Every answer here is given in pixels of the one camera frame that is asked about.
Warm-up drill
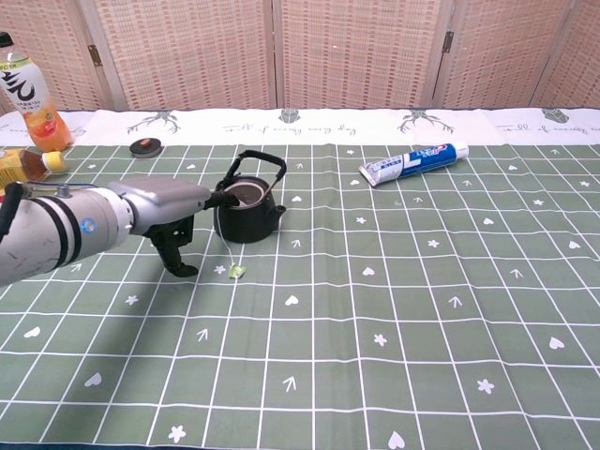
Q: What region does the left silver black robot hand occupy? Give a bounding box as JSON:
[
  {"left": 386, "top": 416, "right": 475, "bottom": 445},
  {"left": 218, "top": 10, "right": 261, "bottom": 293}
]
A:
[{"left": 107, "top": 176, "right": 243, "bottom": 278}]

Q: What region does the pyramid tea bag with tag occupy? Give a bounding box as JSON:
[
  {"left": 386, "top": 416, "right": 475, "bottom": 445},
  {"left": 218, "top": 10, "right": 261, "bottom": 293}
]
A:
[{"left": 214, "top": 203, "right": 248, "bottom": 280}]

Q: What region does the black teapot lid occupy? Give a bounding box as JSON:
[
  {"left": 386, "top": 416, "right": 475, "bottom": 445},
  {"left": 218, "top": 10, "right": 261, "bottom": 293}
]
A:
[{"left": 129, "top": 137, "right": 164, "bottom": 159}]

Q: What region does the black cast iron teapot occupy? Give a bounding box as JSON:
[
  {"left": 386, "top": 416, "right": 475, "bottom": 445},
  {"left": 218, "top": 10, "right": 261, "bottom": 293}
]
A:
[{"left": 213, "top": 149, "right": 288, "bottom": 244}]

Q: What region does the yellow drink bottle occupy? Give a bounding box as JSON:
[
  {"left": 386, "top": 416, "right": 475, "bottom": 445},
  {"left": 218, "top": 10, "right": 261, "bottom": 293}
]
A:
[{"left": 0, "top": 147, "right": 68, "bottom": 189}]

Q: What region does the orange juice bottle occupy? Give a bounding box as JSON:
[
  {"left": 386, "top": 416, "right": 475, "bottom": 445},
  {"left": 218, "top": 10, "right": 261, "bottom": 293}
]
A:
[{"left": 0, "top": 31, "right": 75, "bottom": 152}]

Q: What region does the green checkered tablecloth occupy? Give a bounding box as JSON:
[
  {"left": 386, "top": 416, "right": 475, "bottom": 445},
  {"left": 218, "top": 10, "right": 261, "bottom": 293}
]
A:
[{"left": 0, "top": 107, "right": 600, "bottom": 450}]

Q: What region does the woven folding screen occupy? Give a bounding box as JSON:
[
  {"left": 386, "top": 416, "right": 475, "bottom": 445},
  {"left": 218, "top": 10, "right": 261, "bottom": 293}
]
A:
[{"left": 0, "top": 0, "right": 600, "bottom": 113}]

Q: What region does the blue white toothpaste tube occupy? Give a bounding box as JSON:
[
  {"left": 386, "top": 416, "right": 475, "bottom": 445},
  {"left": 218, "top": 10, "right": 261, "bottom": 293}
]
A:
[{"left": 358, "top": 142, "right": 470, "bottom": 188}]

